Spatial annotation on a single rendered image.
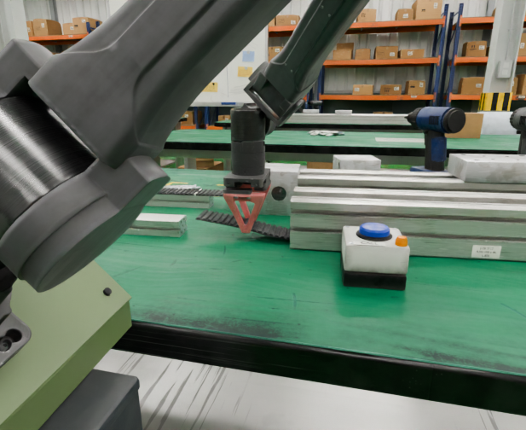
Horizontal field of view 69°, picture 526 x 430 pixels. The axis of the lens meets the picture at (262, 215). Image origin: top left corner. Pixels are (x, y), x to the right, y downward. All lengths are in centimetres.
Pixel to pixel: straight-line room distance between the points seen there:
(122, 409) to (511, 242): 57
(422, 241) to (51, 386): 52
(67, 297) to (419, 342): 34
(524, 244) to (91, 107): 62
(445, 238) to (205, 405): 79
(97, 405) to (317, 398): 88
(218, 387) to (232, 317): 78
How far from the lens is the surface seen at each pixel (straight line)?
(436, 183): 83
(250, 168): 63
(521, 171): 87
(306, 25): 50
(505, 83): 664
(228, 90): 365
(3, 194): 23
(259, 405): 116
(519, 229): 68
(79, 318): 39
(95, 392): 39
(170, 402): 120
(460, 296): 55
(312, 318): 45
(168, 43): 21
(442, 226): 65
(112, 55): 22
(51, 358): 36
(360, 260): 51
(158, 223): 71
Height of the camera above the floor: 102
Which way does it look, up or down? 17 degrees down
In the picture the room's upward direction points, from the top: straight up
